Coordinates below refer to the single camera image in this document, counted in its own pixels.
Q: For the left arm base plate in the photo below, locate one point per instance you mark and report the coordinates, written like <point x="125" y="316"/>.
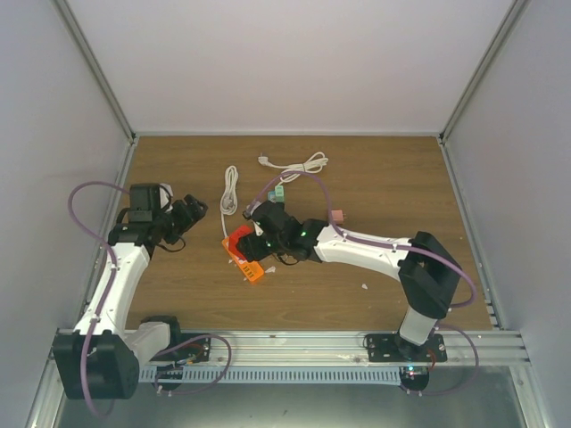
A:
<point x="196" y="351"/>

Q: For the red charger cube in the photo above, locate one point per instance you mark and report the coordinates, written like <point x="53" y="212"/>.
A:
<point x="234" y="238"/>

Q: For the left aluminium frame post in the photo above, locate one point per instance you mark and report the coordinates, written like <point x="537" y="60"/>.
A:
<point x="78" y="36"/>

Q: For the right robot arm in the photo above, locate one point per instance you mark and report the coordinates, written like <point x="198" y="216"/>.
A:
<point x="428" y="274"/>

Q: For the grey slotted cable duct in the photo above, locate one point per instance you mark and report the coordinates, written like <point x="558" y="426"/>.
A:
<point x="268" y="375"/>

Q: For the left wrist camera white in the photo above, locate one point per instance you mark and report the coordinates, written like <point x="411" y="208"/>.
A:
<point x="166" y="195"/>

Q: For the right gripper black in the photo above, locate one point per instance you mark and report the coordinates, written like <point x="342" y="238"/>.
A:
<point x="252" y="251"/>

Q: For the orange power strip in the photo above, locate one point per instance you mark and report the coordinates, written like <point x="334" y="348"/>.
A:
<point x="252" y="271"/>

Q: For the right aluminium frame post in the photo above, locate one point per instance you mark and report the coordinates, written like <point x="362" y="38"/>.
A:
<point x="499" y="39"/>

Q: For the aluminium front rail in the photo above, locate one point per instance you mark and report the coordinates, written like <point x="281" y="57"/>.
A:
<point x="492" y="348"/>

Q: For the aluminium frame post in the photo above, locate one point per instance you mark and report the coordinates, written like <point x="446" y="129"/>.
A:
<point x="78" y="36"/>
<point x="499" y="39"/>

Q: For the pink charger cube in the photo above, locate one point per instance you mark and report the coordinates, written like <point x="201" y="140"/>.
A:
<point x="338" y="216"/>

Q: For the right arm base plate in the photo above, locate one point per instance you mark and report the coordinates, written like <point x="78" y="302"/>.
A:
<point x="391" y="348"/>

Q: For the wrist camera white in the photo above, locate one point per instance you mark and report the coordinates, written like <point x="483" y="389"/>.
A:
<point x="249" y="212"/>
<point x="166" y="195"/>

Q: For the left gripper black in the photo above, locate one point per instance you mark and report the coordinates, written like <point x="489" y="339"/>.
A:
<point x="186" y="218"/>

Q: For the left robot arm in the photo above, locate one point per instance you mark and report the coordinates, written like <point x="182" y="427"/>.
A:
<point x="99" y="359"/>

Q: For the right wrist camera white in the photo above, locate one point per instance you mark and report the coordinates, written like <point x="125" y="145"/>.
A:
<point x="249" y="212"/>

